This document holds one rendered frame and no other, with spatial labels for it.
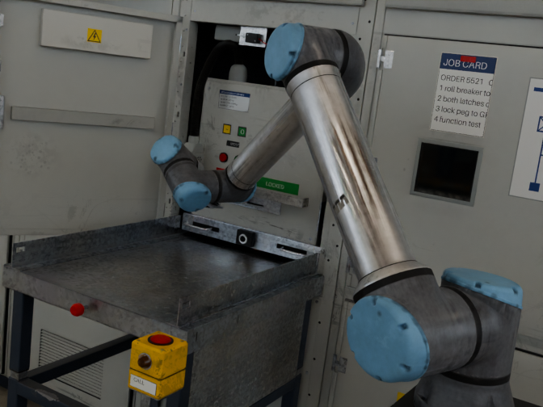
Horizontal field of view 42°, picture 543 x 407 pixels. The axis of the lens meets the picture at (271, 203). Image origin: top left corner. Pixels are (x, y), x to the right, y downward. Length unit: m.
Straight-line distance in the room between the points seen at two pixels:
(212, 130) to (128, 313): 0.88
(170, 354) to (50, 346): 1.63
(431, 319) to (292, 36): 0.60
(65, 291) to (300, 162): 0.83
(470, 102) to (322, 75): 0.64
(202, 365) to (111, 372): 1.06
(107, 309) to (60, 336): 1.17
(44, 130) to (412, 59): 1.15
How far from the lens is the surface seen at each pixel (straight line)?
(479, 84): 1.94
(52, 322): 2.93
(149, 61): 2.42
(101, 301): 1.76
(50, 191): 2.37
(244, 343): 1.88
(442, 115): 1.97
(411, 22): 2.04
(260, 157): 1.78
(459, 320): 1.26
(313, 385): 2.28
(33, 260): 2.02
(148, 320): 1.68
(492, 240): 1.96
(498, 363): 1.37
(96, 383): 2.85
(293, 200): 2.19
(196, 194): 1.84
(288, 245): 2.25
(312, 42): 1.44
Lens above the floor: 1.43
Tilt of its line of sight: 10 degrees down
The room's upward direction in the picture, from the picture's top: 7 degrees clockwise
